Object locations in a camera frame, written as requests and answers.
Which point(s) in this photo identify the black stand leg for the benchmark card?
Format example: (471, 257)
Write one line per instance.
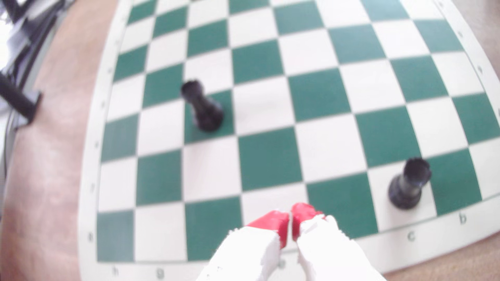
(15, 97)

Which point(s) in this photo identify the green white chess board mat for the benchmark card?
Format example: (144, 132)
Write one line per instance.
(269, 156)

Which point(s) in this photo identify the black chess rook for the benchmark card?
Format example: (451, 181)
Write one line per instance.
(406, 191)
(207, 113)

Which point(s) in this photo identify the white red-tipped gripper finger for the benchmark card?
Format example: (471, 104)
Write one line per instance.
(328, 253)
(250, 253)

